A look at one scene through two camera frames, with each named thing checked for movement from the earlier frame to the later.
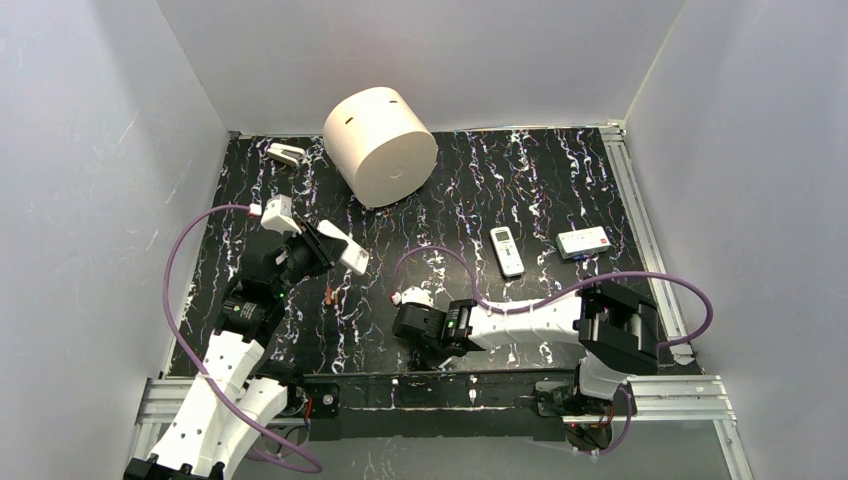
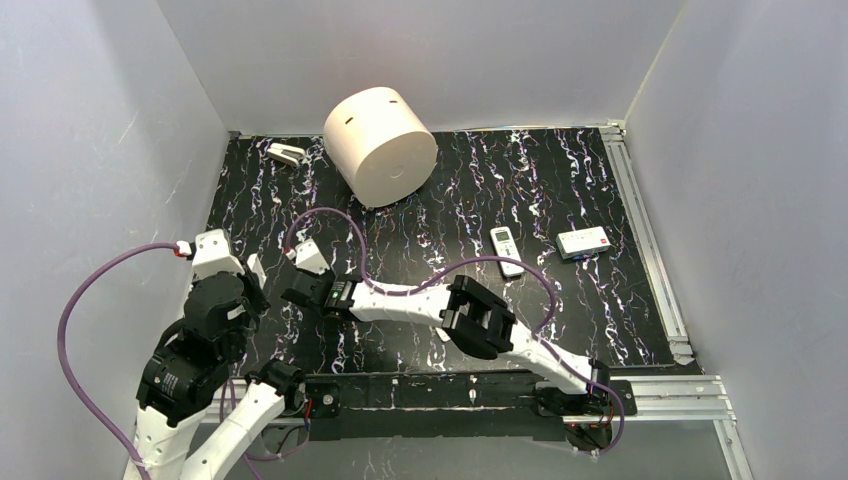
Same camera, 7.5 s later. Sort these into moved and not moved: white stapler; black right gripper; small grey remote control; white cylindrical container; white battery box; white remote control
Moved: black right gripper; white remote control
Not moved: white battery box; white cylindrical container; small grey remote control; white stapler
